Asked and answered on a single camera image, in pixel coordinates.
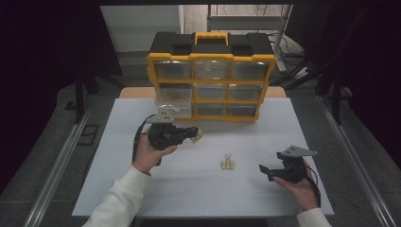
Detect black metal stand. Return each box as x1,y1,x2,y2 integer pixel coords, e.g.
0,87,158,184
74,65,126,124
270,56,344,126

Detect clear plastic drawer bin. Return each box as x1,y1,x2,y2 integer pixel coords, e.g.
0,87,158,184
153,83,194,119

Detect white partition panel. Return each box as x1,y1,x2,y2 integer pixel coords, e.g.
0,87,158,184
99,4,184,53

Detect black floor cables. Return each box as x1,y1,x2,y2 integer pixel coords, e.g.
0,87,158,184
277,31,305,61

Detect hand-held gripper black cable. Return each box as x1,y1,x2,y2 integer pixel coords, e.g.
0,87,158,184
131,113,156,165
301,164,322,208

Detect grey metal shelf frame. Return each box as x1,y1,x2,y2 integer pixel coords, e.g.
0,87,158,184
206,4,292,74

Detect person's left hand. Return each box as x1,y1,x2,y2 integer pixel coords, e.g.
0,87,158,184
131,126,178,176

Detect left hand-held gripper black cable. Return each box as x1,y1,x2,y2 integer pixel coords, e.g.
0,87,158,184
131,113,156,165

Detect black floor plate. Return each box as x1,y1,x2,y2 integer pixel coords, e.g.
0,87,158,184
77,124,99,147

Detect yellow black organizer cabinet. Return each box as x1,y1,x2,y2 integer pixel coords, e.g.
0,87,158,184
147,31,277,123

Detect grid of clear drawers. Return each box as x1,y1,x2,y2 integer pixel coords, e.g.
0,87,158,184
153,60,270,117

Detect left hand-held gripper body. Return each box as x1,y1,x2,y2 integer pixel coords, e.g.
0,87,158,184
146,108,187,151

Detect aluminium frame rail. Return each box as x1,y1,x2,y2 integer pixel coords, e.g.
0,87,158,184
316,94,396,227
23,100,93,227

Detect dark curtain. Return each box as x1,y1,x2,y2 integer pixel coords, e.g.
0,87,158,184
0,0,122,197
285,0,401,171

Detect tan wooden board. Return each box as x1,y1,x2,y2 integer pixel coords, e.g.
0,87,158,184
118,86,288,99

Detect person's right hand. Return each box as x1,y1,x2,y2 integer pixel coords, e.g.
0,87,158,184
272,159,320,212

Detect right hand-held gripper black cable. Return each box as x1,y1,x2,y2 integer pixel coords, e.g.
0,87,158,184
301,164,322,208

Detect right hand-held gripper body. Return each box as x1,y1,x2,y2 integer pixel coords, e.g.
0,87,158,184
275,145,319,184

